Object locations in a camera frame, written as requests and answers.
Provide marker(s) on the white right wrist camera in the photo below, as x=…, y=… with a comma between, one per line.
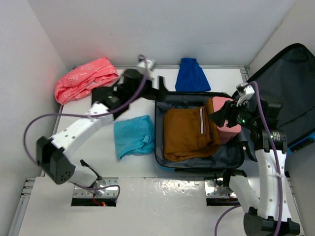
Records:
x=245, y=92

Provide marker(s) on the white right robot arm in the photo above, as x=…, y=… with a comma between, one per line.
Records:
x=266, y=214

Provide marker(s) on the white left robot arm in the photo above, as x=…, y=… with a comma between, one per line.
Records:
x=53, y=154

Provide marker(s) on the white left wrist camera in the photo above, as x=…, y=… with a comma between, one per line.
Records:
x=144, y=64

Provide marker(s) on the light blue cloth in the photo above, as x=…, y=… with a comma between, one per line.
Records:
x=134, y=136

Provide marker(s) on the metal base plate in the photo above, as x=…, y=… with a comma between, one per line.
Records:
x=214, y=188
x=108, y=188

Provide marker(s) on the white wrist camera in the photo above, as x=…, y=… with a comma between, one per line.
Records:
x=144, y=64
x=245, y=92

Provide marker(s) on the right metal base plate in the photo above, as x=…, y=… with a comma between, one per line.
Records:
x=214, y=188

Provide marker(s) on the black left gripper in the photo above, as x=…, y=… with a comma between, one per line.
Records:
x=152, y=92

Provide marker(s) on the pink box with metal handle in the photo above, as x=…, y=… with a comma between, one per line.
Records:
x=225, y=133

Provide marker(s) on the coral pink patterned cloth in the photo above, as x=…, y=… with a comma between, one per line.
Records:
x=79, y=82

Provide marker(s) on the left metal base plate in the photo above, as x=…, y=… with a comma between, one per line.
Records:
x=108, y=188

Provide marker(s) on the black pouch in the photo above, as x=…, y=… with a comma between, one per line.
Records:
x=100, y=93

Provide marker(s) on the brown cloth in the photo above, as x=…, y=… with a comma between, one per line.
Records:
x=189, y=133

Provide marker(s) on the royal blue cloth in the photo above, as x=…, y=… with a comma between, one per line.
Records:
x=191, y=77

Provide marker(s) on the aluminium table frame rail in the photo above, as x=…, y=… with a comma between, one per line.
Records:
x=21, y=207

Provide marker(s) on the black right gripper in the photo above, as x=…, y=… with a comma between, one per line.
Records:
x=227, y=112

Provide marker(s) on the blue suitcase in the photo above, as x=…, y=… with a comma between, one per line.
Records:
x=289, y=77

